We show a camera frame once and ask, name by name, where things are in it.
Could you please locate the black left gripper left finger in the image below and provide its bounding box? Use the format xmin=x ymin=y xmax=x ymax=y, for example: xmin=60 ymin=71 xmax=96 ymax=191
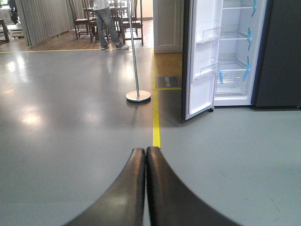
xmin=66 ymin=148 xmax=146 ymax=226

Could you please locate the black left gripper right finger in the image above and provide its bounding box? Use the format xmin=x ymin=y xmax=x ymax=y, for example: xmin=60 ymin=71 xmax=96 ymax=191
xmin=146 ymin=146 xmax=239 ymax=226

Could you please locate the dark grey right fridge door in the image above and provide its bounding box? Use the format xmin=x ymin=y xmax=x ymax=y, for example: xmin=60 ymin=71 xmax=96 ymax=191
xmin=252 ymin=0 xmax=301 ymax=107

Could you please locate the white open fridge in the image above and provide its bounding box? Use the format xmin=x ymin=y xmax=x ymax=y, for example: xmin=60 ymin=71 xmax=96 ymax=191
xmin=214 ymin=0 xmax=267 ymax=106

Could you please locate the silver pole stand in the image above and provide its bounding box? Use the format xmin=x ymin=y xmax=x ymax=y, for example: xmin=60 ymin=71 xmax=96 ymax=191
xmin=126 ymin=0 xmax=151 ymax=102

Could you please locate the dark floor sign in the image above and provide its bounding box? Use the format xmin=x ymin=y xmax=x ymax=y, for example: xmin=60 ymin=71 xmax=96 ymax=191
xmin=156 ymin=76 xmax=181 ymax=89

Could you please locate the clear crisper drawer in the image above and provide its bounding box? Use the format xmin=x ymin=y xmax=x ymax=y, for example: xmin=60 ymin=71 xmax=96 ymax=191
xmin=215 ymin=69 xmax=247 ymax=97

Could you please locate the middle clear door bin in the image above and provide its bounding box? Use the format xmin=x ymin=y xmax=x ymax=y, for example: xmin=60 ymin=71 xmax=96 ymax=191
xmin=199 ymin=62 xmax=221 ymax=79

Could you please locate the clear door bin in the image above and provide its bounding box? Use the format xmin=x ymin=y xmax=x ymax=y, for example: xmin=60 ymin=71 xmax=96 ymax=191
xmin=199 ymin=62 xmax=221 ymax=79
xmin=196 ymin=26 xmax=224 ymax=43

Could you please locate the upper clear door bin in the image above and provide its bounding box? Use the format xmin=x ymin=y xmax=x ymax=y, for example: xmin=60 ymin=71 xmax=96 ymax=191
xmin=196 ymin=26 xmax=224 ymax=43

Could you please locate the standing person in jeans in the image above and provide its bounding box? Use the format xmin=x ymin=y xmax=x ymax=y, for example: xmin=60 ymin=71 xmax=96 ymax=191
xmin=93 ymin=0 xmax=129 ymax=50

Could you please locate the wooden dining chair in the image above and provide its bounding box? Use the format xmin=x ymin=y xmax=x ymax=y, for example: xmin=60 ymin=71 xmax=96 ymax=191
xmin=68 ymin=0 xmax=96 ymax=43

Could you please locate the white cupboard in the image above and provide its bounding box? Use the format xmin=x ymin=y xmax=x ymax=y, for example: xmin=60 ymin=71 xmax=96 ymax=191
xmin=153 ymin=0 xmax=184 ymax=54

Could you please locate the grey curtain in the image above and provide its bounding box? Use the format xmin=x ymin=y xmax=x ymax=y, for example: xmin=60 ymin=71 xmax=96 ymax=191
xmin=16 ymin=0 xmax=72 ymax=47

